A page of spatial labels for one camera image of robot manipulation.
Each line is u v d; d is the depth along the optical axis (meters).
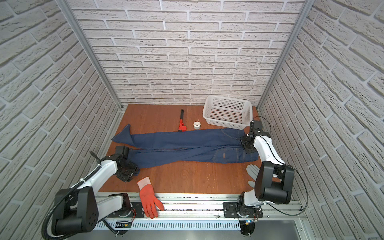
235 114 1.18
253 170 0.86
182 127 1.06
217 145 0.92
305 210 0.73
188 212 0.74
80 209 0.41
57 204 0.38
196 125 1.07
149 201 0.74
